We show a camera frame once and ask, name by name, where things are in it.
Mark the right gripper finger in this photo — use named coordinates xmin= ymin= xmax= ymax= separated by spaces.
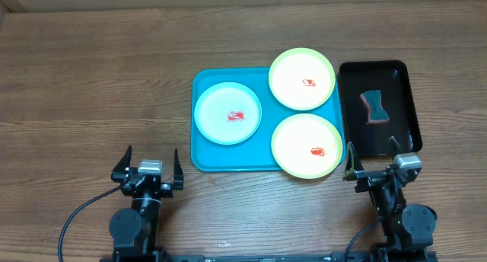
xmin=343 ymin=142 xmax=364 ymax=177
xmin=389 ymin=136 xmax=403 ymax=156

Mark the teal plastic tray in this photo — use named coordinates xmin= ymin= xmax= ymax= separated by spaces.
xmin=191 ymin=68 xmax=345 ymax=171

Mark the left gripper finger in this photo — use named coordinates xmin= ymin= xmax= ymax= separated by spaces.
xmin=173 ymin=149 xmax=184 ymax=183
xmin=112 ymin=145 xmax=132 ymax=174

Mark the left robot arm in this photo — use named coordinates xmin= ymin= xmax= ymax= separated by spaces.
xmin=109 ymin=147 xmax=184 ymax=262

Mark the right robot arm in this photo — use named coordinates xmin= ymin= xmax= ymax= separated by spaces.
xmin=340 ymin=137 xmax=438 ymax=261

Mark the black rectangular tray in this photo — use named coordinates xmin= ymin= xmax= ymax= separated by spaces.
xmin=337 ymin=60 xmax=422 ymax=157

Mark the orange green scrub sponge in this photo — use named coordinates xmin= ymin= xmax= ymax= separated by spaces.
xmin=360 ymin=90 xmax=390 ymax=125

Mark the yellow-green plate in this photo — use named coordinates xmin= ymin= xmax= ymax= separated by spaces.
xmin=269 ymin=47 xmax=336 ymax=110
xmin=271 ymin=113 xmax=344 ymax=179

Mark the light blue plate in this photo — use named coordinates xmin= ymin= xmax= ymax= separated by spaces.
xmin=193 ymin=82 xmax=262 ymax=145

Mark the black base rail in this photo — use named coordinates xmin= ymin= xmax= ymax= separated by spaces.
xmin=99 ymin=250 xmax=438 ymax=262

